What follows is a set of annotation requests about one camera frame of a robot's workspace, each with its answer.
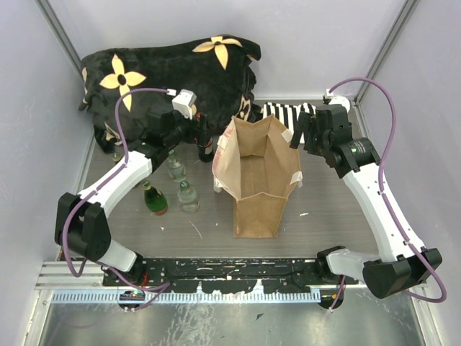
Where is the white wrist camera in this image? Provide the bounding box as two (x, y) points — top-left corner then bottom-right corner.
(323, 89), (351, 112)
(171, 89), (197, 120)

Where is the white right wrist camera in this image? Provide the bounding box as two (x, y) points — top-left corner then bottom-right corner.
(323, 89), (351, 112)

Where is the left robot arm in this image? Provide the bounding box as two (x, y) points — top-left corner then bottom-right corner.
(55, 110), (212, 285)

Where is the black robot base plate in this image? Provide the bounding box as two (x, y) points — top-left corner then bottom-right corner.
(122, 257), (341, 294)

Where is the Coca-Cola glass bottle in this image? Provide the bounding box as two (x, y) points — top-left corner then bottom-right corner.
(197, 112), (214, 162)

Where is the black white striped cloth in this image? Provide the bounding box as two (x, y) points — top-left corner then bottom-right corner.
(261, 102), (316, 134)

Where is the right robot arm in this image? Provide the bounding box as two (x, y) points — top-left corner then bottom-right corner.
(290, 105), (442, 299)

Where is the aluminium frame rail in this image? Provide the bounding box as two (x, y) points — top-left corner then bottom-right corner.
(35, 258), (341, 310)

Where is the green Perrier bottle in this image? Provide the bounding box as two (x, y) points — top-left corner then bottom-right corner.
(142, 180), (168, 216)

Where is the black plush flower pillow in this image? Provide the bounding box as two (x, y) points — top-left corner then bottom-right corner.
(79, 34), (262, 154)

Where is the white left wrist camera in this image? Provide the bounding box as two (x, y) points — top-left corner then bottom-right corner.
(171, 89), (197, 120)

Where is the brown canvas tote bag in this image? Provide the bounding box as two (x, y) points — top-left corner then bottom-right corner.
(212, 115), (303, 239)

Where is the clear Chang soda bottle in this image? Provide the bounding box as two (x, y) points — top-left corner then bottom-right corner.
(167, 149), (187, 182)

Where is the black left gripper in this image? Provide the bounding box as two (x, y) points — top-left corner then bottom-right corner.
(165, 107), (215, 148)

